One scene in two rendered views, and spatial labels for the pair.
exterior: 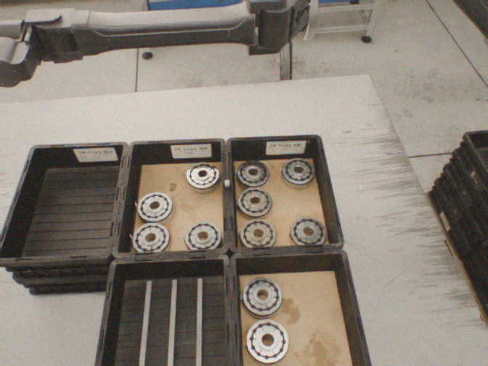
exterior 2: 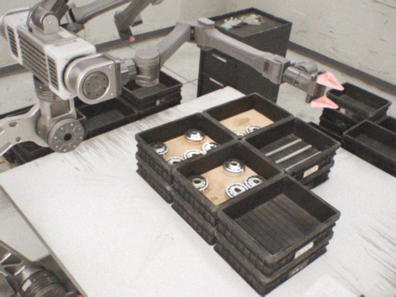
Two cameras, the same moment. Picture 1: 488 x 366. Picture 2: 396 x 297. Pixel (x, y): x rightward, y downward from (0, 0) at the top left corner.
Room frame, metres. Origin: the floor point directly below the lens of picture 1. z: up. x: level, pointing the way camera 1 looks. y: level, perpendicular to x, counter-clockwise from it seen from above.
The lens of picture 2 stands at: (1.67, 1.25, 2.07)
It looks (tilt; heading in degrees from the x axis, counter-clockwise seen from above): 36 degrees down; 231
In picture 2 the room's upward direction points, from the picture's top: 5 degrees clockwise
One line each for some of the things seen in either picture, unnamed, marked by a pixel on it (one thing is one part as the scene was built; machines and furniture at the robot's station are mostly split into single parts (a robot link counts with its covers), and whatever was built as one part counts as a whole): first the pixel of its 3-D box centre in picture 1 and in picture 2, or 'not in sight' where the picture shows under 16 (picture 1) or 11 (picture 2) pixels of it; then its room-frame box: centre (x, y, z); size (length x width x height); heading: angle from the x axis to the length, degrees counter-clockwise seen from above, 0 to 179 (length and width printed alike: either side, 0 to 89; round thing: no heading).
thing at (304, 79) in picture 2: not in sight; (309, 83); (0.62, 0.46, 1.45); 0.07 x 0.07 x 0.10; 6
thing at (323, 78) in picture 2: not in sight; (328, 87); (0.61, 0.53, 1.47); 0.09 x 0.07 x 0.07; 96
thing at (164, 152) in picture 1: (177, 203); (227, 181); (0.67, 0.20, 0.87); 0.40 x 0.30 x 0.11; 3
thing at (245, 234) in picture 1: (258, 234); (212, 148); (0.57, -0.04, 0.86); 0.10 x 0.10 x 0.01
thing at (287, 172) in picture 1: (298, 171); (158, 148); (0.80, -0.17, 0.86); 0.10 x 0.10 x 0.01
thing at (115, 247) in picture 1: (174, 194); (228, 172); (0.67, 0.20, 0.92); 0.40 x 0.30 x 0.02; 3
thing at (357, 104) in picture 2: not in sight; (350, 122); (-1.03, -0.31, 0.37); 0.40 x 0.30 x 0.45; 97
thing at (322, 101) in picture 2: not in sight; (325, 98); (0.61, 0.53, 1.44); 0.09 x 0.07 x 0.07; 96
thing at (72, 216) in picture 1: (74, 208); (277, 223); (0.65, 0.50, 0.87); 0.40 x 0.30 x 0.11; 3
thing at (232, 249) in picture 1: (279, 189); (186, 138); (0.68, -0.10, 0.92); 0.40 x 0.30 x 0.02; 3
